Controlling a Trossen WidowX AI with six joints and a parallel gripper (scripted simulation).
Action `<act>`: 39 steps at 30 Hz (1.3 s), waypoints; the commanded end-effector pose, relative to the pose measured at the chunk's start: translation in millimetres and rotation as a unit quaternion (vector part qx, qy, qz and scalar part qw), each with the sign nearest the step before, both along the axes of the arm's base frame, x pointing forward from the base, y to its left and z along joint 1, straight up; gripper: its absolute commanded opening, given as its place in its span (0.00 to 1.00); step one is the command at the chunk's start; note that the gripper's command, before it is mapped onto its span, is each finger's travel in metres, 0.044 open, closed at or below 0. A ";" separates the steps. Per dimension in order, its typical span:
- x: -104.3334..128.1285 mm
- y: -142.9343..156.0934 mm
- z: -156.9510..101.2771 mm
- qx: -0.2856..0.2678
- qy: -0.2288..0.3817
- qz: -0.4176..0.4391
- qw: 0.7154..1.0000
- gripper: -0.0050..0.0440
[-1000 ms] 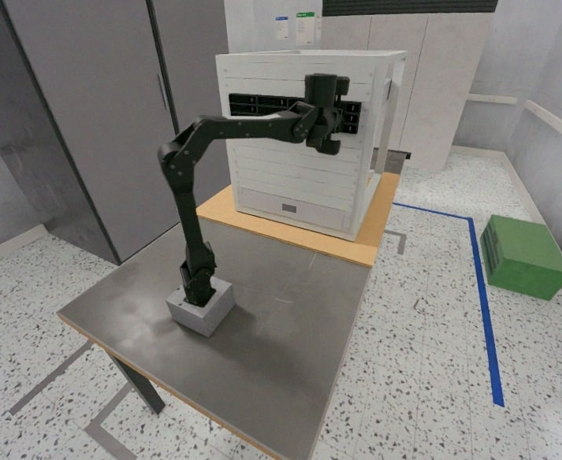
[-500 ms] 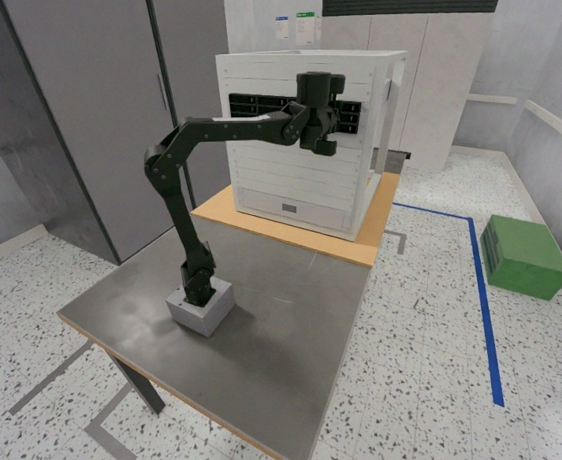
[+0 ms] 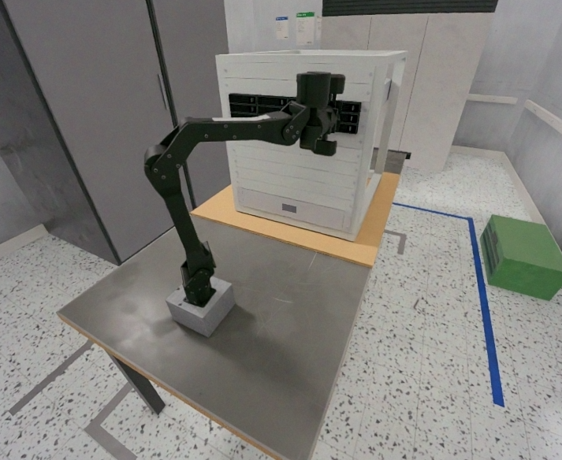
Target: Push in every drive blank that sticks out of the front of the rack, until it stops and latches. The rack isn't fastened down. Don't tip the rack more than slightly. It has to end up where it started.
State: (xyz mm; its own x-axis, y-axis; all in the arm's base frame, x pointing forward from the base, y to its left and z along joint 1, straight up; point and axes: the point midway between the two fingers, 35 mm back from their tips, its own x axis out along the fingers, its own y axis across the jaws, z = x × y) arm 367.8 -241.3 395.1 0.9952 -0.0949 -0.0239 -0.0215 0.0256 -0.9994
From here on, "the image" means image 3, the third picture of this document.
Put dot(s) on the tan wooden board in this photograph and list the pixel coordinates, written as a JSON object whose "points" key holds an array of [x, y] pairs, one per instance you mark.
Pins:
{"points": [[363, 251]]}

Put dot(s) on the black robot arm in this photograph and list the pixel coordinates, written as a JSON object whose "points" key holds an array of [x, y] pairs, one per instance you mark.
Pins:
{"points": [[161, 164]]}

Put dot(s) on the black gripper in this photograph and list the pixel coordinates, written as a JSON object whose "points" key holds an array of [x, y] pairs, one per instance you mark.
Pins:
{"points": [[333, 111]]}

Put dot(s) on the white rack cabinet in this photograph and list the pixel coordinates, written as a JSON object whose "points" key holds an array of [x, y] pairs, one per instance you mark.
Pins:
{"points": [[296, 186]]}

